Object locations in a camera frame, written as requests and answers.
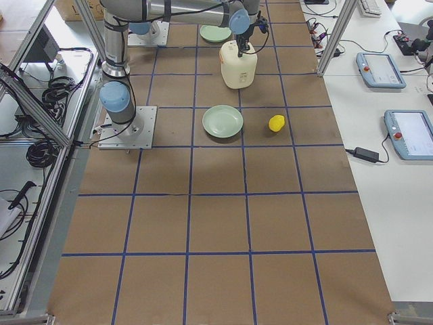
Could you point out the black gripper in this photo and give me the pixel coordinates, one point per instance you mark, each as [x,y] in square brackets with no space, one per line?
[243,38]

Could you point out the green plate near arm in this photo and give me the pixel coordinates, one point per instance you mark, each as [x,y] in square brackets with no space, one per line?
[214,34]
[222,121]

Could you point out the white rice cooker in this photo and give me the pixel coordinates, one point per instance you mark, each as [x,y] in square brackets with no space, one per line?
[237,72]

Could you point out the yellow lemon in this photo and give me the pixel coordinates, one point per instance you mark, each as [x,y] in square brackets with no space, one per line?
[277,123]

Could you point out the far teach pendant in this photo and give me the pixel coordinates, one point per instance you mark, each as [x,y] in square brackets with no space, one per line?
[379,71]

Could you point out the teach pendant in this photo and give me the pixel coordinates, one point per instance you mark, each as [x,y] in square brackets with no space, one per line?
[379,71]
[410,132]

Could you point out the black power adapter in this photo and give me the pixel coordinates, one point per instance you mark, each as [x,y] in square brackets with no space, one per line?
[365,154]

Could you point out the brown paper table mat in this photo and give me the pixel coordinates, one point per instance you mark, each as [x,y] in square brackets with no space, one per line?
[257,228]

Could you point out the near teach pendant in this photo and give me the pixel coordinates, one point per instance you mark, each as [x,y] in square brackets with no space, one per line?
[410,132]

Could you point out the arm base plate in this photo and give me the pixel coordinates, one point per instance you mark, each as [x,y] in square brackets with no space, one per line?
[138,135]
[148,34]

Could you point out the aluminium frame post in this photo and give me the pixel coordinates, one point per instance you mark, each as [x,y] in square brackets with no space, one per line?
[340,26]

